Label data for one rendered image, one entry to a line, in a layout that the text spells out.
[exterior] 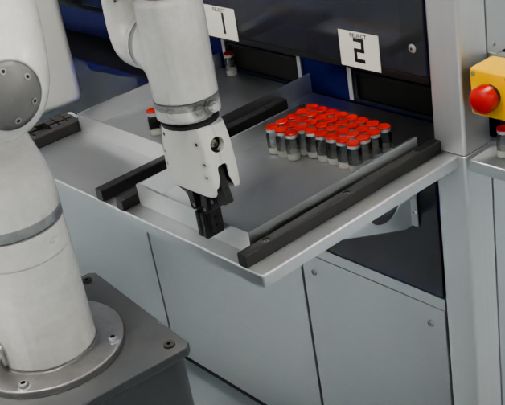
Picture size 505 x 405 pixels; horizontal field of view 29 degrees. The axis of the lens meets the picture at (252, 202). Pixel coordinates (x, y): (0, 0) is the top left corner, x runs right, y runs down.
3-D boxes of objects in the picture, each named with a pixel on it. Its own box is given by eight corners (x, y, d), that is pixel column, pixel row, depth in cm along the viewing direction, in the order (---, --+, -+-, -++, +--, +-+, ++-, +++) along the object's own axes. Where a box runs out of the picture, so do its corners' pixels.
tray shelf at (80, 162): (207, 73, 202) (206, 64, 201) (490, 147, 152) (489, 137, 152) (4, 163, 176) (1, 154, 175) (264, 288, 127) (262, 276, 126)
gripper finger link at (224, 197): (242, 192, 124) (225, 208, 129) (209, 141, 125) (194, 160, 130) (235, 195, 124) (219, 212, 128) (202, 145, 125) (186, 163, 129)
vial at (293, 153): (294, 153, 156) (290, 128, 154) (304, 157, 155) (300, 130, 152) (285, 159, 155) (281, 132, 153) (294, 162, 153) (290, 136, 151)
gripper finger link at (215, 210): (228, 190, 129) (236, 235, 132) (213, 185, 131) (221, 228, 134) (210, 201, 127) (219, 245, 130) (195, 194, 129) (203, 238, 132)
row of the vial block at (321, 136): (285, 142, 161) (281, 116, 158) (367, 168, 148) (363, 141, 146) (276, 147, 159) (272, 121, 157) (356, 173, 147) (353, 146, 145)
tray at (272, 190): (300, 122, 167) (297, 104, 166) (418, 157, 149) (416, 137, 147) (140, 204, 149) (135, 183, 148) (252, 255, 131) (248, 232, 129)
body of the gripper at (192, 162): (236, 105, 123) (249, 185, 128) (186, 91, 130) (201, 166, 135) (190, 128, 119) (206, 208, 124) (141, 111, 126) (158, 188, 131)
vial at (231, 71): (232, 71, 194) (228, 49, 192) (240, 73, 193) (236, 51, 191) (224, 75, 193) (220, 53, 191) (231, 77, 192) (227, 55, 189)
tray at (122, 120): (221, 68, 197) (219, 51, 196) (312, 92, 179) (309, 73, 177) (81, 131, 179) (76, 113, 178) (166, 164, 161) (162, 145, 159)
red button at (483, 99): (482, 104, 139) (482, 77, 138) (507, 109, 137) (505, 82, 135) (466, 113, 137) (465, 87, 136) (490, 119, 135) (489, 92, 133)
